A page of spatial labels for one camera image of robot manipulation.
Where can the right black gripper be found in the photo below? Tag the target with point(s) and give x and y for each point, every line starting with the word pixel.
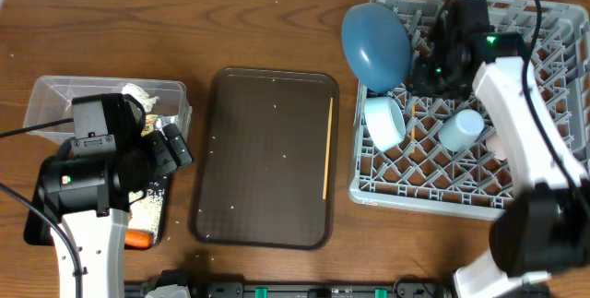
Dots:
pixel 419 85

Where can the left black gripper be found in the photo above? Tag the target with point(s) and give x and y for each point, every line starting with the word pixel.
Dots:
pixel 171 159

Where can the yellow green snack wrapper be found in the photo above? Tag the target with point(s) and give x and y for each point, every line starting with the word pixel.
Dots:
pixel 150 124

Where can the white tissue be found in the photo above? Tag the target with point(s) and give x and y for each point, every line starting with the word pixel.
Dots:
pixel 147 101

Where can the white rice pile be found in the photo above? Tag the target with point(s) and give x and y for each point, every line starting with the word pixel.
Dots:
pixel 146 208

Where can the large blue plate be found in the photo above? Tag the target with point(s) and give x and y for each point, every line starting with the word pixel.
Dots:
pixel 377 46

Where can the light blue cup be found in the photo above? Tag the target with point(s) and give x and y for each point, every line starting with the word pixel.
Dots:
pixel 461 130

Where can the orange carrot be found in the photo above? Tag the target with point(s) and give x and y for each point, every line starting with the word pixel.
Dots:
pixel 138 239

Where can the wooden chopstick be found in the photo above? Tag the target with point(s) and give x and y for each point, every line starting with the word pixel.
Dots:
pixel 327 147
pixel 413 128

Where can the pink cup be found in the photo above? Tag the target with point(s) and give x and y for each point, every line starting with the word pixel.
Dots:
pixel 494 145

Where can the light blue bowl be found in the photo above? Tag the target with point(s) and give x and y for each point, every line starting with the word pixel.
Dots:
pixel 385 122

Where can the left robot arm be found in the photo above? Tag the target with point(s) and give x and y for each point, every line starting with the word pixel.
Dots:
pixel 85 188

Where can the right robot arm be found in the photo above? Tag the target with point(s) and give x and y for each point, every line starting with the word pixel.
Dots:
pixel 546 229

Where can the grey dishwasher rack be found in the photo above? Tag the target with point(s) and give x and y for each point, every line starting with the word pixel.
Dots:
pixel 470 183

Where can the brown serving tray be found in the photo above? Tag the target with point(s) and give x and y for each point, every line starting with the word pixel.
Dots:
pixel 261 172

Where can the clear plastic bin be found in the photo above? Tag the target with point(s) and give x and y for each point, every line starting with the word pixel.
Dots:
pixel 50 104

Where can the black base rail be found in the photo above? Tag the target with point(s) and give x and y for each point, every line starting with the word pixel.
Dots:
pixel 180 283

